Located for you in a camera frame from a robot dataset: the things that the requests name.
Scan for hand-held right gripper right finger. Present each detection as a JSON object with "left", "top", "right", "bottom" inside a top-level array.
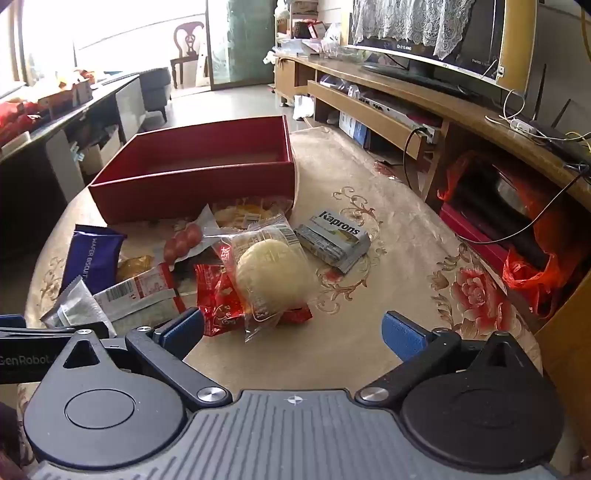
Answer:
[{"left": 355, "top": 311, "right": 539, "bottom": 409}]

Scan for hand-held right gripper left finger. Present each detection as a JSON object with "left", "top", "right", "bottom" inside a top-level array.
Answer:
[{"left": 42, "top": 306, "right": 232, "bottom": 411}]

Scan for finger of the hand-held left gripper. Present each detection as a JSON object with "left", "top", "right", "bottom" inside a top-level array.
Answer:
[{"left": 0, "top": 315, "right": 112, "bottom": 343}]

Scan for small silver foil packet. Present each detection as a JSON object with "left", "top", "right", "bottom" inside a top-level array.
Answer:
[{"left": 39, "top": 277, "right": 117, "bottom": 336}]

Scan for red snack packet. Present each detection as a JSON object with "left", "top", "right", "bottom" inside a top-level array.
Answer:
[{"left": 194, "top": 263, "right": 313, "bottom": 337}]

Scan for red and white barcode packet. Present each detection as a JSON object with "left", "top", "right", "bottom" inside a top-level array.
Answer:
[{"left": 92, "top": 262, "right": 188, "bottom": 324}]

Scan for golden brown snack packet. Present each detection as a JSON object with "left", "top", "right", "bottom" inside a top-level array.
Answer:
[{"left": 115, "top": 255, "right": 156, "bottom": 283}]

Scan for purple wafer packet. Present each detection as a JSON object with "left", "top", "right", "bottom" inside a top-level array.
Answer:
[{"left": 59, "top": 224, "right": 128, "bottom": 297}]

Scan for vacuum-packed sausage packet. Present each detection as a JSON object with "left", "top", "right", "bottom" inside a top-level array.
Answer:
[{"left": 163, "top": 203, "right": 221, "bottom": 271}]

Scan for round bun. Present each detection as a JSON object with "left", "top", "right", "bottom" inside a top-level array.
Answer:
[{"left": 202, "top": 214, "right": 320, "bottom": 343}]

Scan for red cardboard box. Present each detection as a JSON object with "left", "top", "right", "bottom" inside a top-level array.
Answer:
[{"left": 88, "top": 114, "right": 297, "bottom": 225}]

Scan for clear yellow noodle snack packet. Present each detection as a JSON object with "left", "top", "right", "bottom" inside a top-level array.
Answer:
[{"left": 210, "top": 196, "right": 295, "bottom": 232}]

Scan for red flat case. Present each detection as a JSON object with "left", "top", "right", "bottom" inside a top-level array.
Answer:
[{"left": 438, "top": 203, "right": 509, "bottom": 278}]

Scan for silver cracker packet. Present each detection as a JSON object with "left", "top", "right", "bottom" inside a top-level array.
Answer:
[{"left": 294, "top": 209, "right": 372, "bottom": 274}]

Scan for orange plastic bag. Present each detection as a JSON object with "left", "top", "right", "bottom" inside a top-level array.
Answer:
[{"left": 436, "top": 152, "right": 591, "bottom": 320}]

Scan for black sideboard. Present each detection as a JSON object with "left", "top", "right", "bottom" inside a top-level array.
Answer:
[{"left": 0, "top": 73, "right": 148, "bottom": 268}]

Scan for open cardboard box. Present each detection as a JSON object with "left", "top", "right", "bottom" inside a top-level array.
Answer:
[{"left": 69, "top": 124, "right": 122, "bottom": 177}]

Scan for red snack bags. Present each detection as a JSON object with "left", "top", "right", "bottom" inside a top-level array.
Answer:
[{"left": 0, "top": 98, "right": 48, "bottom": 145}]

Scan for blue and white box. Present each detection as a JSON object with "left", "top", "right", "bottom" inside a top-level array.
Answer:
[{"left": 338, "top": 111, "right": 371, "bottom": 145}]

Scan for white set-top box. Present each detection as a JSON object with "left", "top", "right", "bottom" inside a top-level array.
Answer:
[{"left": 355, "top": 89, "right": 440, "bottom": 140}]

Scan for wooden television cabinet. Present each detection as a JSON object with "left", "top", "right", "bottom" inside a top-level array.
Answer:
[{"left": 272, "top": 52, "right": 591, "bottom": 480}]

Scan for orange boxes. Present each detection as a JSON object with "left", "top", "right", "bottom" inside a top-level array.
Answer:
[{"left": 36, "top": 69, "right": 99, "bottom": 112}]

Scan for black router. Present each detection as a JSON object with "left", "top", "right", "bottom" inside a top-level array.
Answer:
[{"left": 526, "top": 64, "right": 591, "bottom": 163}]

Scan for white plastic bag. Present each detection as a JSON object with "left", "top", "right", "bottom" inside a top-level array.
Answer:
[{"left": 293, "top": 94, "right": 317, "bottom": 121}]

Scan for dark wooden chair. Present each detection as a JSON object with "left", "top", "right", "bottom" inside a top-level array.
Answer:
[{"left": 169, "top": 21, "right": 206, "bottom": 90}]

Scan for frosted glass door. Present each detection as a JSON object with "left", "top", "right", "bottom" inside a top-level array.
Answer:
[{"left": 205, "top": 0, "right": 279, "bottom": 87}]

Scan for white lace cloth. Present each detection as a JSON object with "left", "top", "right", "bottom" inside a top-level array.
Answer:
[{"left": 351, "top": 0, "right": 477, "bottom": 61}]

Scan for curved television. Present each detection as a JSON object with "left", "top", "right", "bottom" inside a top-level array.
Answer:
[{"left": 346, "top": 0, "right": 539, "bottom": 100}]

